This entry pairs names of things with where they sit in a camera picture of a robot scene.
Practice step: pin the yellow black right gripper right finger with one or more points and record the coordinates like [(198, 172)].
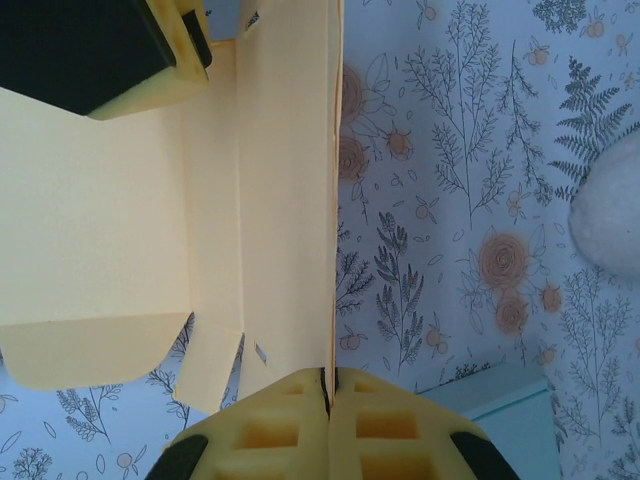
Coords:
[(390, 450)]

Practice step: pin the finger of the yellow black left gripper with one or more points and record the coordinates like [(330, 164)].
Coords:
[(75, 45), (192, 35)]

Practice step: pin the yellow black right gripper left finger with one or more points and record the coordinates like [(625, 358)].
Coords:
[(270, 450)]

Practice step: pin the light blue paper box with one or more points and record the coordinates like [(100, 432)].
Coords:
[(495, 420)]

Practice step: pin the yellow paper box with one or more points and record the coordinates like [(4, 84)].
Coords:
[(125, 225)]

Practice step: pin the floral table cover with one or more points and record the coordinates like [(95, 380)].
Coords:
[(450, 150)]

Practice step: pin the white plush bear toy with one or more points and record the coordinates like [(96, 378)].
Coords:
[(615, 215)]

